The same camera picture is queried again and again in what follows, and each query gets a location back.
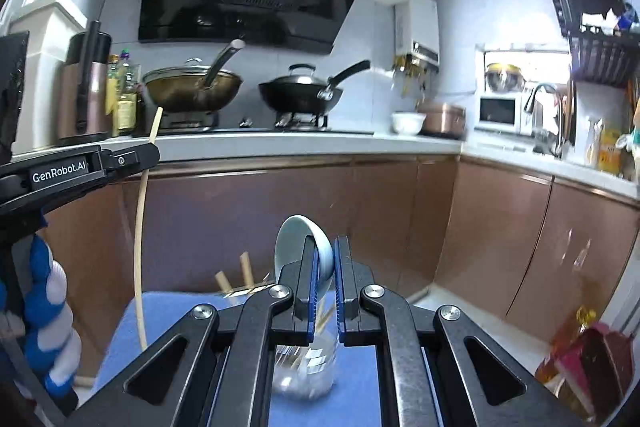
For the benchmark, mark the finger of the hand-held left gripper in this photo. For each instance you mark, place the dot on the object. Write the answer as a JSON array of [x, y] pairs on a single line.
[[100, 164]]

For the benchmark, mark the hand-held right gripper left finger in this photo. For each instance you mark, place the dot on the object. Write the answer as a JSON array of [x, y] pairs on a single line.
[[314, 307]]

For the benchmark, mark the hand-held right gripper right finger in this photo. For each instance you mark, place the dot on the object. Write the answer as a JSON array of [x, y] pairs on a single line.
[[339, 302]]

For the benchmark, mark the wooden chopstick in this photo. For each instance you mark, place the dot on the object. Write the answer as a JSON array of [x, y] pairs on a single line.
[[246, 269], [139, 247], [325, 319], [223, 282]]

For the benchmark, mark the clear glass jar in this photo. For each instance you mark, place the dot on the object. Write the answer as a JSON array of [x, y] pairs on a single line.
[[320, 364]]

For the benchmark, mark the pale ceramic spoon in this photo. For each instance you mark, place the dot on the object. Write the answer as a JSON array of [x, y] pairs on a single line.
[[295, 237]]

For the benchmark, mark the person's left hand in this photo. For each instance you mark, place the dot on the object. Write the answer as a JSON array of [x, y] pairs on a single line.
[[50, 297]]

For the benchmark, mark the yellow oil bottle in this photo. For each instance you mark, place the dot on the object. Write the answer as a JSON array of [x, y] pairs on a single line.
[[112, 102]]

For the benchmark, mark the white box casing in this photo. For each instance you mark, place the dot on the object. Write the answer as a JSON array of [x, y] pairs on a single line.
[[45, 37]]

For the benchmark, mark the green cap oil bottle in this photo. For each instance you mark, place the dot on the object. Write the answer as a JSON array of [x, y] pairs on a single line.
[[128, 102]]

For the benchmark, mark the brass wok with lid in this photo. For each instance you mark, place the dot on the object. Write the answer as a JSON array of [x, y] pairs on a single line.
[[185, 89]]

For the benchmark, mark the copper base cabinets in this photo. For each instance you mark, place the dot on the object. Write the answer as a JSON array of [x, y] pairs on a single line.
[[225, 217]]

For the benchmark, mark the blue towel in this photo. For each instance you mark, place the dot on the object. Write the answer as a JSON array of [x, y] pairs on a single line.
[[165, 322]]

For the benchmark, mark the black gas stove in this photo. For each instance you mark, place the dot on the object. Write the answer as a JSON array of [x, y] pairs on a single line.
[[300, 123]]

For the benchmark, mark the white bowl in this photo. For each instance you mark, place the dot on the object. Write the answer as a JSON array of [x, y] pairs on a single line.
[[407, 123]]

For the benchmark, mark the black wok with lid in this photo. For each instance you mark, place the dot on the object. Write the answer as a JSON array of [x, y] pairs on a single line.
[[295, 94]]

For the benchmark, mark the copper rice cooker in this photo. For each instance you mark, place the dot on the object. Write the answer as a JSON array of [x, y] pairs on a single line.
[[442, 119]]

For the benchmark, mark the large cooking oil bottle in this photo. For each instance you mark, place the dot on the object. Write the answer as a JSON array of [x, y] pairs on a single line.
[[565, 347]]

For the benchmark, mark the brass water pipes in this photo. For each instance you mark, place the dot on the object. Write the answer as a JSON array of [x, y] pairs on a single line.
[[410, 74]]

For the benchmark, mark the white microwave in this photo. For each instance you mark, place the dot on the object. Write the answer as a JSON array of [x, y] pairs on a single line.
[[500, 112]]

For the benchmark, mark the red bag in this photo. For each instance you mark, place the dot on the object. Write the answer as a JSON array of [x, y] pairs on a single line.
[[600, 367]]

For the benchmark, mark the steel pot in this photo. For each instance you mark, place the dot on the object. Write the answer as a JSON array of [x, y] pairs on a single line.
[[505, 78]]

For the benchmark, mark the white water heater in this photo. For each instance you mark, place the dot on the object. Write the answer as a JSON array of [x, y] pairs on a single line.
[[417, 27]]

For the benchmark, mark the steel faucet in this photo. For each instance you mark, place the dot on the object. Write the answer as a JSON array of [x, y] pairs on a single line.
[[537, 89]]

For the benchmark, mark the clear bottle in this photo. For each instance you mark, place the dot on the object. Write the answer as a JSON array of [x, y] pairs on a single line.
[[593, 142]]

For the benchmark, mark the yellow detergent bottle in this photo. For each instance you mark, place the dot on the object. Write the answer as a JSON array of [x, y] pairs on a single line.
[[610, 149]]

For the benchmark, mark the floral hanging cloth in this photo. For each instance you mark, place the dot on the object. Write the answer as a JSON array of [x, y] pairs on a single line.
[[636, 127]]

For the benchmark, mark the black dish rack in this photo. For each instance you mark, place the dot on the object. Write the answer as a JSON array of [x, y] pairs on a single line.
[[600, 52]]

